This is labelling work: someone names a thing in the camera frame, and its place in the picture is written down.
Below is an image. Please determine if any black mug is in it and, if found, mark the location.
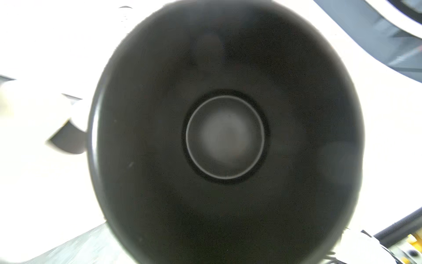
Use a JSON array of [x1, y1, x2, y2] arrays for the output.
[[87, 1, 364, 264]]

